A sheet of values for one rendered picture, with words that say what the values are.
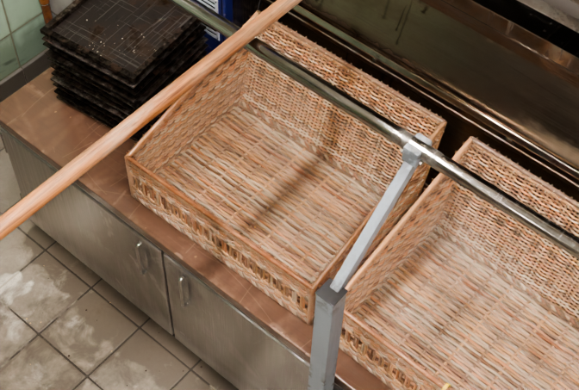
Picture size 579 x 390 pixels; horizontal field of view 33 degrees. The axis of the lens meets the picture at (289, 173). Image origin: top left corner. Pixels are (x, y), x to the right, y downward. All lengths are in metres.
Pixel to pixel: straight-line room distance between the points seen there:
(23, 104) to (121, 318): 0.69
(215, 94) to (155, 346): 0.79
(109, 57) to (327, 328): 0.87
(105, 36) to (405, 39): 0.72
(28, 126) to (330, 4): 0.84
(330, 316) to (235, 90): 0.86
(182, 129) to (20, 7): 1.03
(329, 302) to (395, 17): 0.68
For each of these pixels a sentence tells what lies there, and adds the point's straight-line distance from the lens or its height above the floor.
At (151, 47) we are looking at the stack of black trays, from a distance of 2.33.
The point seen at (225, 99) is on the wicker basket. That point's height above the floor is 0.64.
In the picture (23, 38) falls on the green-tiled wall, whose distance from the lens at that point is 3.31.
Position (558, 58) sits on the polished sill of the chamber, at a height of 1.16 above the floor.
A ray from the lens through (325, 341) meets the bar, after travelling 1.88.
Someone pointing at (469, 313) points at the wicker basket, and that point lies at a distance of 2.20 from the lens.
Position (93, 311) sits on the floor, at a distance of 2.87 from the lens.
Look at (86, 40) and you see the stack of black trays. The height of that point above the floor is 0.83.
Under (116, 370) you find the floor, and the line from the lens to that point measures 2.77.
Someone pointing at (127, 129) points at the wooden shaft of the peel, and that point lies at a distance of 1.67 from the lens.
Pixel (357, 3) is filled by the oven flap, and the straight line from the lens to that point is 2.17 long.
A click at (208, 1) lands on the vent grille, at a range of 2.50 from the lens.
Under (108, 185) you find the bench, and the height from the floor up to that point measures 0.58.
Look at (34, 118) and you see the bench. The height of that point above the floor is 0.58.
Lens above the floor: 2.46
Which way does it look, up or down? 52 degrees down
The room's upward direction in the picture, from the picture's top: 2 degrees clockwise
